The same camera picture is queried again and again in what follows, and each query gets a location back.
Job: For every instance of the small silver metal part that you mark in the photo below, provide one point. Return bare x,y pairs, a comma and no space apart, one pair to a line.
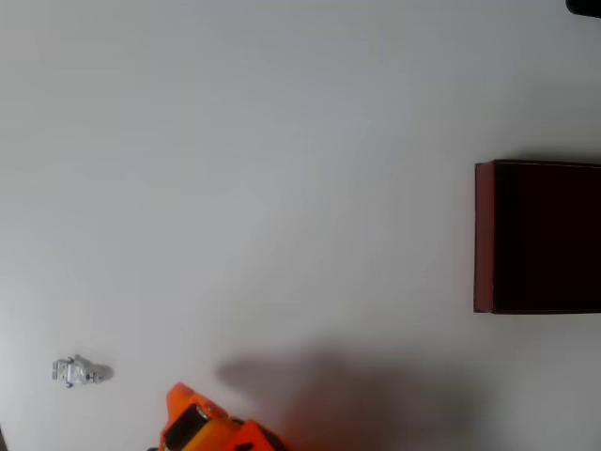
75,372

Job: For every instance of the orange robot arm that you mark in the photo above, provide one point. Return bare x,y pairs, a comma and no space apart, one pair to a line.
213,425

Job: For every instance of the dark red cardboard box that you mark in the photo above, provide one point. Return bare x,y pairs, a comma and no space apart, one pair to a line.
544,239

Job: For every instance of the black object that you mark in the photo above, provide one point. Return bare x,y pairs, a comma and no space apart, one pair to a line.
586,6

